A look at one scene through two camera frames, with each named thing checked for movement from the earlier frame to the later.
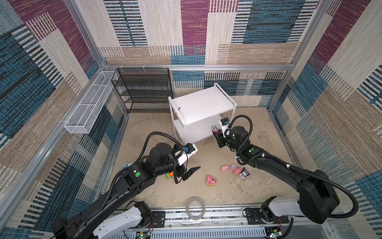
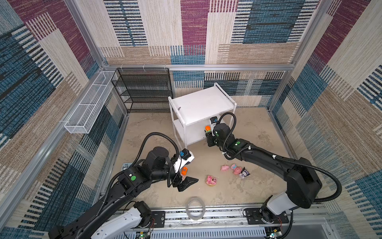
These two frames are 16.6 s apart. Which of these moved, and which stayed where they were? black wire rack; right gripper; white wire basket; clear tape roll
Moved: right gripper
Stayed: white wire basket; black wire rack; clear tape roll
